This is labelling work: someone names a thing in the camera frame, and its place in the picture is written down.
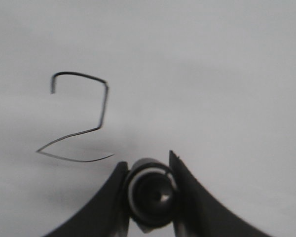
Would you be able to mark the white whiteboard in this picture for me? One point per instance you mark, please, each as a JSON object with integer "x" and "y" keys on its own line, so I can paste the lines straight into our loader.
{"x": 85, "y": 84}

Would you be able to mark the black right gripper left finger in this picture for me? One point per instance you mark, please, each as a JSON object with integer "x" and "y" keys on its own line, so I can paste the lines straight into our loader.
{"x": 104, "y": 215}

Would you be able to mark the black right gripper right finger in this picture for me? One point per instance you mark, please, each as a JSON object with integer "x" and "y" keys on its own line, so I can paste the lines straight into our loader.
{"x": 200, "y": 214}

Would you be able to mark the taped whiteboard marker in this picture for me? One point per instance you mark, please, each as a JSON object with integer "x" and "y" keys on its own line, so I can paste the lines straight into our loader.
{"x": 152, "y": 194}

